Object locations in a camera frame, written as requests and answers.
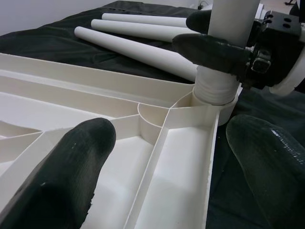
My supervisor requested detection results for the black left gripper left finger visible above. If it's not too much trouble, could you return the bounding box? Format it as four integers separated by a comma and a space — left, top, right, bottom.
0, 117, 117, 229

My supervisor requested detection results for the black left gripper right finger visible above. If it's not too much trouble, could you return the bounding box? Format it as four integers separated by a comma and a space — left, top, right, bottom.
225, 114, 305, 229

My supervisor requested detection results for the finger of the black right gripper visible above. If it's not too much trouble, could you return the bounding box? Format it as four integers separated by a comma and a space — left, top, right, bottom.
185, 10, 213, 34
172, 32, 250, 75

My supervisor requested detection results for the white plastic table leg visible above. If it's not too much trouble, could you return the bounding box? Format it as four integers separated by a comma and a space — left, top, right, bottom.
193, 0, 260, 106
102, 12, 189, 27
91, 18, 191, 43
74, 25, 200, 83

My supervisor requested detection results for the white plastic table top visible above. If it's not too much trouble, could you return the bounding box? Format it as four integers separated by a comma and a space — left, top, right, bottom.
0, 52, 239, 229

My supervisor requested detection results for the black cloth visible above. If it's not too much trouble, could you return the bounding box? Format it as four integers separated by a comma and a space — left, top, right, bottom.
0, 0, 305, 229

